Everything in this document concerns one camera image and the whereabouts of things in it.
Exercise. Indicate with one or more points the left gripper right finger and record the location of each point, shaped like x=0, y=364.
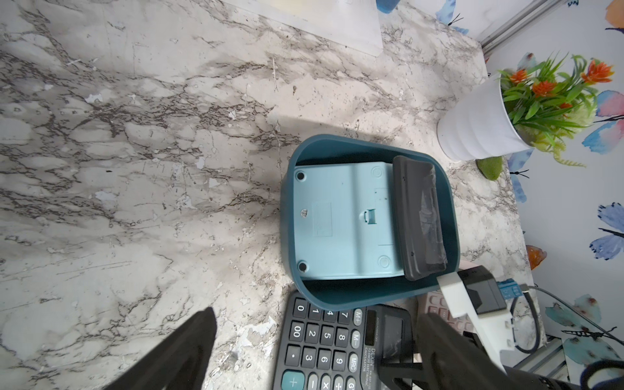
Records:
x=450, y=361

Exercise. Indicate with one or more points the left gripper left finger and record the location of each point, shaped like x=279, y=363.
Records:
x=179, y=362

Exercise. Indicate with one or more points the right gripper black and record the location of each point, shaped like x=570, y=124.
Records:
x=403, y=375

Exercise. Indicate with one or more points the pink calculator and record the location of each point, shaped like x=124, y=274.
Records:
x=435, y=303

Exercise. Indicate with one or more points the black calculator front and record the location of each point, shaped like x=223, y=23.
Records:
x=324, y=349

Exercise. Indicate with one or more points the teal plastic storage box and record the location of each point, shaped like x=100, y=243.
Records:
x=349, y=294

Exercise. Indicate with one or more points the light blue calculator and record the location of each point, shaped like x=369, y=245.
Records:
x=343, y=222

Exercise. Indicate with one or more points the potted orange flower plant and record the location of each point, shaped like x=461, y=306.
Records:
x=540, y=106

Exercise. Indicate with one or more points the white wooden riser shelf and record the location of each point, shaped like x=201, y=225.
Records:
x=351, y=23

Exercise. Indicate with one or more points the blue can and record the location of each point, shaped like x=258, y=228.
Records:
x=386, y=6

